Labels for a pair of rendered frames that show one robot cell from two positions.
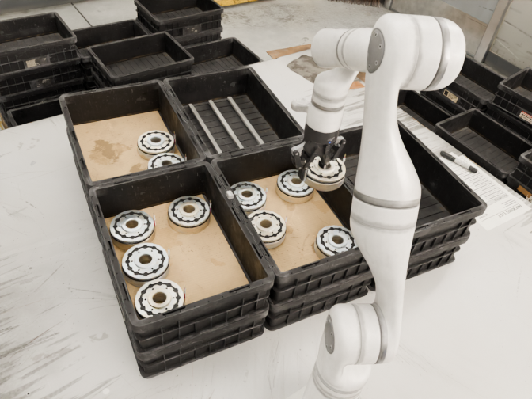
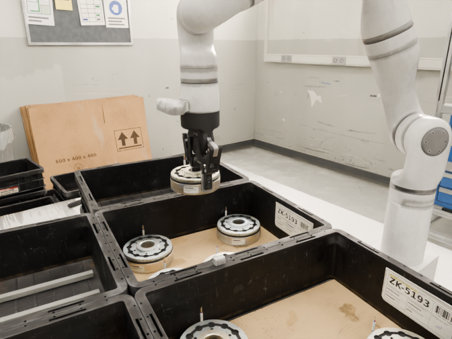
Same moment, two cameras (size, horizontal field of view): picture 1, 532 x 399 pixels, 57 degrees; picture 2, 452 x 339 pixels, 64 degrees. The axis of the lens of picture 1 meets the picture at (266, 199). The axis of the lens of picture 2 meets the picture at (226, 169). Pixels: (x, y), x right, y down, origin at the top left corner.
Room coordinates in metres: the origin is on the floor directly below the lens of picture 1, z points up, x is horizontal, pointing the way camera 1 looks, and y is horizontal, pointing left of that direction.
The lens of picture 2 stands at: (0.79, 0.59, 1.26)
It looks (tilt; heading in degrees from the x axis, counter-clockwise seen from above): 19 degrees down; 272
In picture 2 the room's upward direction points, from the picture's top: straight up
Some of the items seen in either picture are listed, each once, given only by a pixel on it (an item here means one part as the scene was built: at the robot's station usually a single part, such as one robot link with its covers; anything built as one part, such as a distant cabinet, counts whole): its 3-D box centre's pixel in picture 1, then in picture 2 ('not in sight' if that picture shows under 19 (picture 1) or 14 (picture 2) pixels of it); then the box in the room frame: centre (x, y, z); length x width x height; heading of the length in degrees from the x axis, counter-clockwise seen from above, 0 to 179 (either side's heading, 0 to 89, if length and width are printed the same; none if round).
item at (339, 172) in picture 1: (324, 167); (195, 173); (0.88, -0.13, 1.01); 0.10 x 0.10 x 0.01
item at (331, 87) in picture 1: (340, 68); (197, 38); (0.87, -0.11, 1.27); 0.09 x 0.07 x 0.15; 104
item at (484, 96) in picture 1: (461, 102); not in sight; (2.43, -1.01, 0.31); 0.40 x 0.30 x 0.34; 40
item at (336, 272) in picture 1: (293, 214); (209, 245); (0.85, -0.07, 0.87); 0.40 x 0.30 x 0.11; 31
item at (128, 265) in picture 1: (145, 260); not in sight; (0.66, 0.25, 0.86); 0.10 x 0.10 x 0.01
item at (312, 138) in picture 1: (320, 137); (200, 130); (0.87, -0.10, 1.10); 0.08 x 0.08 x 0.09
